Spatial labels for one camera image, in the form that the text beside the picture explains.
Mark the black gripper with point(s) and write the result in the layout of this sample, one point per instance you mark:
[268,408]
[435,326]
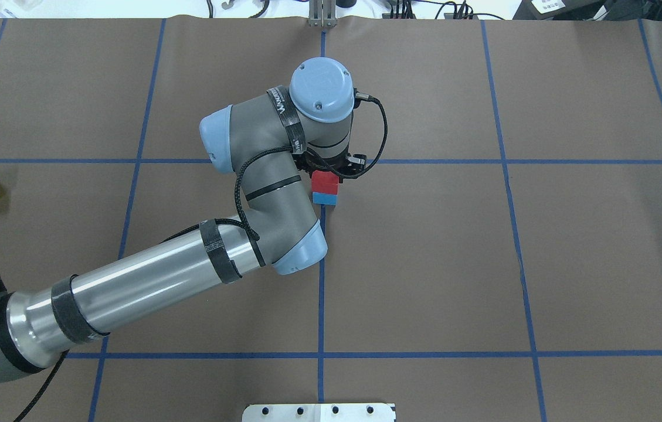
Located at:
[314,167]

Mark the red foam block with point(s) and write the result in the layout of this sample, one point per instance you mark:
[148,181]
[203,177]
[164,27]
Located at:
[324,182]

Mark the blue foam block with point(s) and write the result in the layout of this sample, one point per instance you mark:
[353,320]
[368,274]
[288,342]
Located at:
[324,199]

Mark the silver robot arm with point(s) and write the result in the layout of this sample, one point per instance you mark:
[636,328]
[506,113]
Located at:
[265,142]

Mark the brown paper table cover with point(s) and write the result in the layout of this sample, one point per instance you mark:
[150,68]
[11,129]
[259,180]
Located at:
[502,262]

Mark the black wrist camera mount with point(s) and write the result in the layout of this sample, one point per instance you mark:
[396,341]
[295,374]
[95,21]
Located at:
[353,167]

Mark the aluminium frame post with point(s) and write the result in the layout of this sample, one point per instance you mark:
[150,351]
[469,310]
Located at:
[322,14]

